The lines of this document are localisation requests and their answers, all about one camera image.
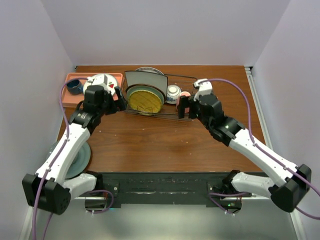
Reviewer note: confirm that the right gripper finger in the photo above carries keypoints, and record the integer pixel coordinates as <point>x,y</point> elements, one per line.
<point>182,107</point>
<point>193,110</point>

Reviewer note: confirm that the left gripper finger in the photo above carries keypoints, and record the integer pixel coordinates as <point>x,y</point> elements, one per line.
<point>119,93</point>
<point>121,104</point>

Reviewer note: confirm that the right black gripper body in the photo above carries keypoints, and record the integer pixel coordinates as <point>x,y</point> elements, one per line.
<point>200,117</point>

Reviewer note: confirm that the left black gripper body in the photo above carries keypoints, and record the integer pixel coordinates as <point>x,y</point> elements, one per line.
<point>110,106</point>

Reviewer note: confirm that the pink mug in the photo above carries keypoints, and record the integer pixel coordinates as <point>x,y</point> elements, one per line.
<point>182,94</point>

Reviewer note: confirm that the blue floral small bowl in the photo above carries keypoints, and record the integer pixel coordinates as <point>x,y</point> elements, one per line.
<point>173,93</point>

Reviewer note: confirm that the mint green flower plate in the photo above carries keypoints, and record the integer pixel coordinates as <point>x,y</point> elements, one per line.
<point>145,98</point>

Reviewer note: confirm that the woven bamboo pattern plate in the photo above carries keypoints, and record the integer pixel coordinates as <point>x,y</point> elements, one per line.
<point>145,101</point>

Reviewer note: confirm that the dark teal blossom plate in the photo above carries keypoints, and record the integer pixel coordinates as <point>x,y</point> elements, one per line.
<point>145,88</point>

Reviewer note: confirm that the white square plate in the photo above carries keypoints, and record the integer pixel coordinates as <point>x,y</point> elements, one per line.
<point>133,77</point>

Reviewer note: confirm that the green rim white plate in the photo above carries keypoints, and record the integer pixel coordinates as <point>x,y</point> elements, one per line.
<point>149,69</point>

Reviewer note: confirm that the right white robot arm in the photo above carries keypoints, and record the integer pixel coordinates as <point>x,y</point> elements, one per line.
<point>284,183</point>

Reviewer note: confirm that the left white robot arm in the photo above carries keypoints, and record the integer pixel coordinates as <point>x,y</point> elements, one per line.
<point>48,189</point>

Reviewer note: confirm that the white watermelon pattern plate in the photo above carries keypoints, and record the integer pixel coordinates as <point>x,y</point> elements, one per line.
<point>112,84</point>

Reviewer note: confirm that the pink plastic tray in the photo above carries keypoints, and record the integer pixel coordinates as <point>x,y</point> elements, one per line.
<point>69,100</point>

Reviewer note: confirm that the dark blue mug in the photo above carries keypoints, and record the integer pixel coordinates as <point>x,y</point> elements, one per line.
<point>74,87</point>

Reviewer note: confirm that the grey green plate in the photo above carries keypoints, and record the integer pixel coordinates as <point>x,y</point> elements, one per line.
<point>80,162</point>

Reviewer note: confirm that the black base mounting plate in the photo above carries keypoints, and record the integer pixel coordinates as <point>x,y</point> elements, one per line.
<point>162,188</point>

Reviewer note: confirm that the black wire dish rack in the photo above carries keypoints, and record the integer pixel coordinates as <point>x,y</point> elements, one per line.
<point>168,111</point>

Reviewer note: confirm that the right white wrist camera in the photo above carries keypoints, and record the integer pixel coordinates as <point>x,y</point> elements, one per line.
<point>203,87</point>

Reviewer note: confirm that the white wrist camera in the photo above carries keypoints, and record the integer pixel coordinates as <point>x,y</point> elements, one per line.
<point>203,87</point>
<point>97,80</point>

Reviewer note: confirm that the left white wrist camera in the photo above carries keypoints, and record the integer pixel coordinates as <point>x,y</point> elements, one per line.
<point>97,80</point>

